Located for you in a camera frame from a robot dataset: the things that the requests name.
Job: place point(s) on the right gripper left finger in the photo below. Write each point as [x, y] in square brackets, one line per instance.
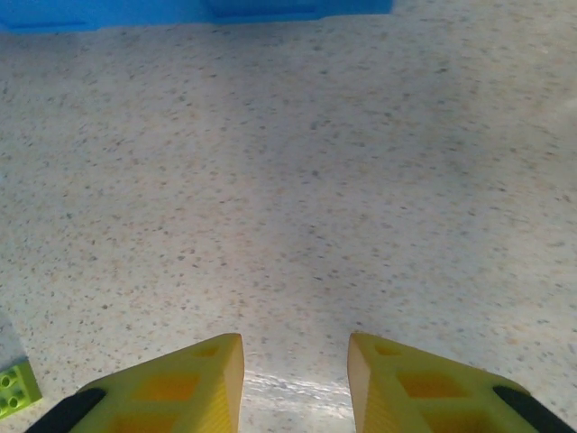
[180, 392]

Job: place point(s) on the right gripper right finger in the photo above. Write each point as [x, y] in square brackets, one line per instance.
[428, 397]

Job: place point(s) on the green lego brick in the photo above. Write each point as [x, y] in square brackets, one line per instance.
[15, 390]

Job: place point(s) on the blue plastic bin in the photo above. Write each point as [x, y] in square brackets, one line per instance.
[90, 11]
[270, 6]

